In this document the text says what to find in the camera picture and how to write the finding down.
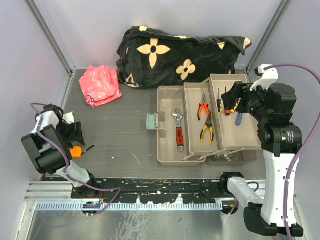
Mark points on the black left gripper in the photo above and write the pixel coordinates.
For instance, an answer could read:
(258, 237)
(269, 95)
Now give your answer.
(75, 135)

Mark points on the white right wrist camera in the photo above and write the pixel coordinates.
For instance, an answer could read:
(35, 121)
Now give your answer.
(268, 76)

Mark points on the pink printed plastic bag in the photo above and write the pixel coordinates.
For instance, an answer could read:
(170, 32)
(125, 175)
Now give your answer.
(100, 85)

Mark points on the beige plastic tool box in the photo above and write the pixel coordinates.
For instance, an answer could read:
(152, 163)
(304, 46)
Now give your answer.
(215, 138)

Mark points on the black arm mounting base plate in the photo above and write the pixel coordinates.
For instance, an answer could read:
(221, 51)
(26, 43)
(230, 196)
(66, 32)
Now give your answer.
(160, 191)

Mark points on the red handled screwdriver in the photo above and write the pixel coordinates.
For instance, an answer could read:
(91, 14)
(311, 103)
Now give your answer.
(227, 112)

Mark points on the orange handled needle-nose pliers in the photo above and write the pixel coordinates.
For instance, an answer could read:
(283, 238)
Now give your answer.
(203, 105)

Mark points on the orange tape measure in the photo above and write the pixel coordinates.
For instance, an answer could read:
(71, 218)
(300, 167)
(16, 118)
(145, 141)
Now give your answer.
(76, 152)

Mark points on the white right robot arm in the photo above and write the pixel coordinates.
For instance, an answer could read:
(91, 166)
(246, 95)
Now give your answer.
(280, 141)

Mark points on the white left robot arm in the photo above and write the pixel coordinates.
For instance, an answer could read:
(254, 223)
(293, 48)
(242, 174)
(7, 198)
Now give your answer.
(49, 147)

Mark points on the long black yellow screwdriver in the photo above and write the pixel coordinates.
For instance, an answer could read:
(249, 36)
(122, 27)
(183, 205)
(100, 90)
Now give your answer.
(234, 109)

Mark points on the black floral plush blanket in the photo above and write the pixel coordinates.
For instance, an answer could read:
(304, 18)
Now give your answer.
(150, 58)

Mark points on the red handled adjustable wrench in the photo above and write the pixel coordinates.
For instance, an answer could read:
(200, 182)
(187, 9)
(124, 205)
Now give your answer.
(178, 129)

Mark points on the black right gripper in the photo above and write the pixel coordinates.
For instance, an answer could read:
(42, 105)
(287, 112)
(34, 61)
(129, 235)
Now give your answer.
(229, 98)

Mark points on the blue handled screwdriver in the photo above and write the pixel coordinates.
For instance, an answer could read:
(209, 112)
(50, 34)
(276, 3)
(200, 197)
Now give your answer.
(238, 119)

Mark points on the aluminium frame rail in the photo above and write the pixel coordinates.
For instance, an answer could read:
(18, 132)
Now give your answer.
(57, 196)

